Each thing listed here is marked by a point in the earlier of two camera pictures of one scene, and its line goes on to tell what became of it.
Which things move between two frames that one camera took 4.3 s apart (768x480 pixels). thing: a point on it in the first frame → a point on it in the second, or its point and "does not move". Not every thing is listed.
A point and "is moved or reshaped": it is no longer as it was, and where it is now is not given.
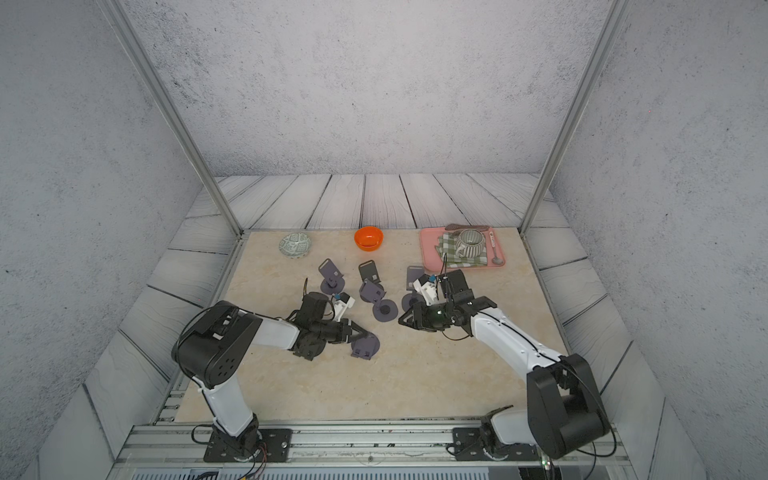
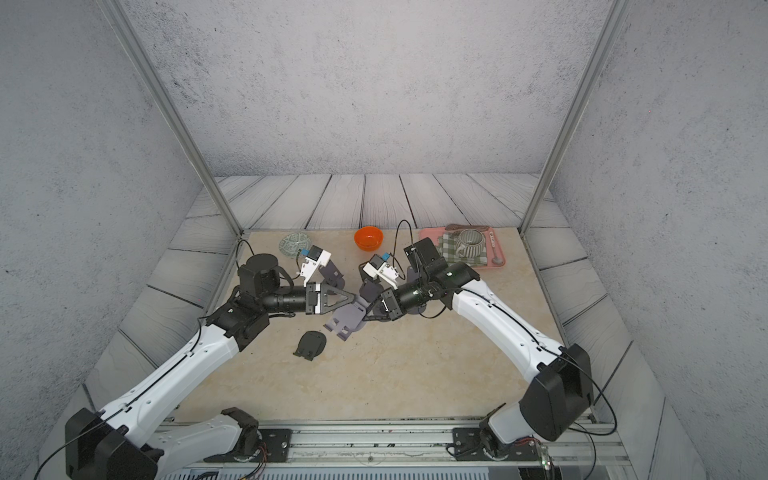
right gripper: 417,326 → 392,305
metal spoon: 497,260 does not move
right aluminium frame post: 610,40 does not move
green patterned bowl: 295,245 does not move
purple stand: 333,281 does not move
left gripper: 345,333 → 323,306
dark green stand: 309,346 does not move
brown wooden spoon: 453,227 does not move
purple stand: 365,347 is moved or reshaped
